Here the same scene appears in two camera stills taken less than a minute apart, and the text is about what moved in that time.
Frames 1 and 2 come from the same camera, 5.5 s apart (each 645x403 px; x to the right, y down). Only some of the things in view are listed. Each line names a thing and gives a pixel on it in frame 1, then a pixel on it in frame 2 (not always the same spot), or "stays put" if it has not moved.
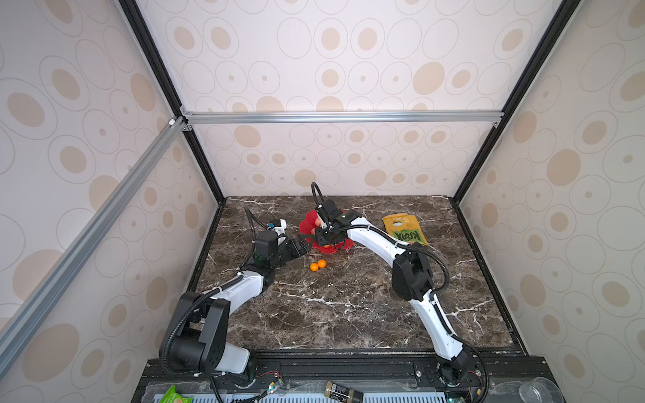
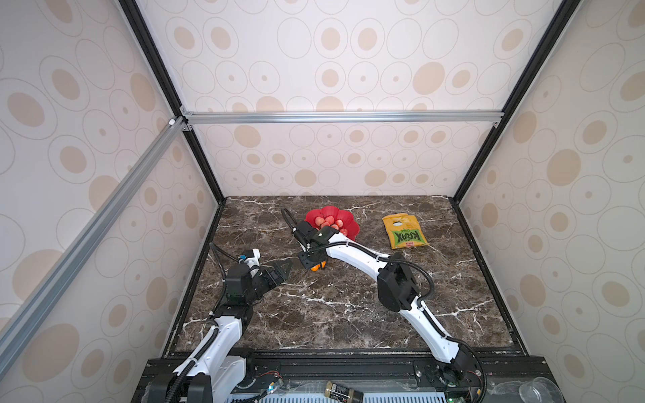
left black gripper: [295, 250] -> [274, 281]
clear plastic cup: [541, 389] stays put
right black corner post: [514, 102] stays put
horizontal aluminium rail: [233, 119] stays put
